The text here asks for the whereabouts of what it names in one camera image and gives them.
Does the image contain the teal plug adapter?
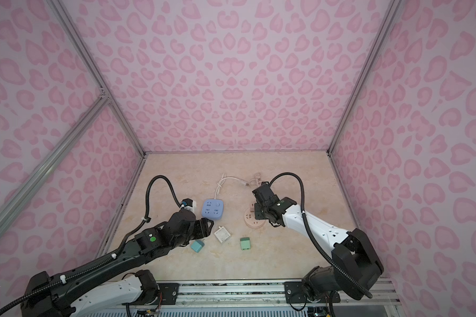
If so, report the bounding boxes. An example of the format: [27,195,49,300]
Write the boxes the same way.
[190,240,205,253]

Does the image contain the green plug adapter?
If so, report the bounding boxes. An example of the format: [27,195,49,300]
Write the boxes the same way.
[249,203,256,219]
[240,237,251,250]

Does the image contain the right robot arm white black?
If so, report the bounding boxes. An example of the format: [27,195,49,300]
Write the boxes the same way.
[253,182,384,301]

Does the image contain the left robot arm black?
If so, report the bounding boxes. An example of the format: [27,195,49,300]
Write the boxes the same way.
[21,208,214,316]

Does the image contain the blue square power strip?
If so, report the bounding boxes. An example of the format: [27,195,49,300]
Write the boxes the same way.
[201,199,224,221]

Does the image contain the pink round power strip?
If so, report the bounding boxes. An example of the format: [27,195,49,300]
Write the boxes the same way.
[244,211,266,229]

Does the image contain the white square plug adapter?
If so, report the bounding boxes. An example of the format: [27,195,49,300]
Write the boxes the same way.
[214,226,231,244]

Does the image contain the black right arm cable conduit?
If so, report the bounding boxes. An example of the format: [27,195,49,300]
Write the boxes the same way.
[267,172,374,299]

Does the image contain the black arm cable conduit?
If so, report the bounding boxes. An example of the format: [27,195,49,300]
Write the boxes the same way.
[0,175,183,317]
[267,172,374,299]

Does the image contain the white power strip cable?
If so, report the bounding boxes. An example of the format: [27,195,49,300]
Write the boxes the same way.
[213,174,250,200]

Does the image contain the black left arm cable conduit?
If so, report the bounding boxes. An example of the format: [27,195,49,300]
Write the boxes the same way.
[0,175,183,317]

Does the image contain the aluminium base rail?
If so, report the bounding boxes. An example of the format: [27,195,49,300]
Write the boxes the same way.
[75,277,405,317]

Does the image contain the aluminium frame profile left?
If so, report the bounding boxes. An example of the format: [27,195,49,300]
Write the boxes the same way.
[0,1,146,239]

